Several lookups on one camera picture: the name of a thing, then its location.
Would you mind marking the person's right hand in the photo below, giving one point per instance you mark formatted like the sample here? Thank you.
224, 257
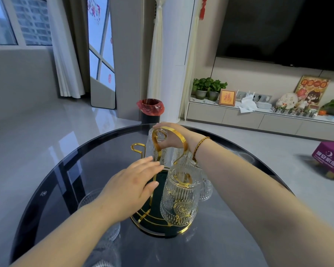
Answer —
181, 137

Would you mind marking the person's left hand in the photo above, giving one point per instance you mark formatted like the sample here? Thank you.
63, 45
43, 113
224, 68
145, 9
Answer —
128, 189

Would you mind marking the clear embossed drinking glass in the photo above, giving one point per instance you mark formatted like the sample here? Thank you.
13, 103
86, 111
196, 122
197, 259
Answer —
114, 233
153, 151
105, 257
206, 191
179, 200
179, 157

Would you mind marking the gold metal cup rack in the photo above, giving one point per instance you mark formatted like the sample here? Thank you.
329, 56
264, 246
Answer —
149, 223

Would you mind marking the person's right forearm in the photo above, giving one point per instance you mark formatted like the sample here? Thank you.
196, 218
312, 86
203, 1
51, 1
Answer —
267, 197

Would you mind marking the person's left forearm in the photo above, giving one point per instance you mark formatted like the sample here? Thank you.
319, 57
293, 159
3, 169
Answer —
64, 241

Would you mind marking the black bin with red bag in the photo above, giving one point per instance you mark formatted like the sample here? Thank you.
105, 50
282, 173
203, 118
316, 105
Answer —
151, 108

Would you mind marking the small orange framed picture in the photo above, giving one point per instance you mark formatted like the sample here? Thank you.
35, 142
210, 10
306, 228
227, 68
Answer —
227, 97

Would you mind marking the cream tied curtain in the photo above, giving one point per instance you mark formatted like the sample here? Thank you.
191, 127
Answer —
157, 52
190, 75

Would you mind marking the beige low media cabinet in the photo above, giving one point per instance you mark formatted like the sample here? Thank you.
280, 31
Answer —
245, 119

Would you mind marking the crumpled white tissue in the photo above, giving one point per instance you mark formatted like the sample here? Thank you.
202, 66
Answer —
247, 105

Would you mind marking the white router with antennas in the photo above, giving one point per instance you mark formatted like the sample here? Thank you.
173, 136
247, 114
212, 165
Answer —
250, 95

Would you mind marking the white standing air conditioner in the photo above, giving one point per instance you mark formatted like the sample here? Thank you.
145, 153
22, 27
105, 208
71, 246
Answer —
178, 52

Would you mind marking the small white box device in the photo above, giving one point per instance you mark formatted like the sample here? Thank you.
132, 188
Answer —
264, 105

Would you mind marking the round dark glass table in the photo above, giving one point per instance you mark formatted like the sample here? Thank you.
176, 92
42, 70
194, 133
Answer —
225, 233

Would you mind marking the round white decorated plaque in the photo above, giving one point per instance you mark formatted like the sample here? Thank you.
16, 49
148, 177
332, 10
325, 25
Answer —
286, 100

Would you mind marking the standing floor mirror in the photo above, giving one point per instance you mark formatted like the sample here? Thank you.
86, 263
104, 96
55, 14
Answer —
103, 52

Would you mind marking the row of small potted plants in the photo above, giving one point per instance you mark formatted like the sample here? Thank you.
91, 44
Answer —
293, 111

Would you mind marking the red hanging ornament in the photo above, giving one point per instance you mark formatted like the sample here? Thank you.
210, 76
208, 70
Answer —
203, 6

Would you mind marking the colourful cartoon poster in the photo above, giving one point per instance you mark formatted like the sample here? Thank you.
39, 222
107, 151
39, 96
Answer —
313, 90

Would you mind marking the orange fruit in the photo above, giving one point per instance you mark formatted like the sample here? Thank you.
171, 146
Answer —
322, 112

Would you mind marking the white window curtain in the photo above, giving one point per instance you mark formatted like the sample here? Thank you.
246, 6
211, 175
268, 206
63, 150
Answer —
65, 52

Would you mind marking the brown window curtain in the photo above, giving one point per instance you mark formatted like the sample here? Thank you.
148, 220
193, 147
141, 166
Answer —
78, 33

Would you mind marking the purple upholstered stool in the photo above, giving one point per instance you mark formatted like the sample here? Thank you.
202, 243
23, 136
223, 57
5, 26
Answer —
331, 158

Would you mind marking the large window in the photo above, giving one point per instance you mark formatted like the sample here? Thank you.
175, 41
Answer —
16, 22

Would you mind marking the grey wall outlet strip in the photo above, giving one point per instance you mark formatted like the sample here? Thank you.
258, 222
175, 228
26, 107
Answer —
264, 97

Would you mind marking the black wall television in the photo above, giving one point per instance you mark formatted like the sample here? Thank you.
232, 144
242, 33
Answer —
281, 27

